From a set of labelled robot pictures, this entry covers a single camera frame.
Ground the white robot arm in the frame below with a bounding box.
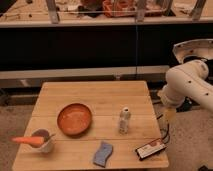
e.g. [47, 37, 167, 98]
[158, 39, 213, 113]

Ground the clear plastic bottle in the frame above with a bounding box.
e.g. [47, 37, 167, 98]
[119, 107, 131, 134]

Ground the wooden table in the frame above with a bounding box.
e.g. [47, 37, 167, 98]
[13, 81, 169, 171]

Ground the orange wooden bowl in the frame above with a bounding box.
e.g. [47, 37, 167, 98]
[57, 103, 92, 136]

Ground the blue sponge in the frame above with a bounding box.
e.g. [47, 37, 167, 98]
[93, 141, 113, 167]

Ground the orange crate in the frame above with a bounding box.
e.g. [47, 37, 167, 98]
[102, 0, 135, 17]

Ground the white cup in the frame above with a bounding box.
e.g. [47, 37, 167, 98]
[31, 129, 54, 153]

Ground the orange carrot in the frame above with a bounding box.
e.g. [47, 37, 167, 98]
[13, 136, 44, 147]

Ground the grey metal rail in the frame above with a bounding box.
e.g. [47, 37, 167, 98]
[0, 65, 169, 79]

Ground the black cable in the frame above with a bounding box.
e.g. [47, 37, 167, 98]
[156, 114, 171, 145]

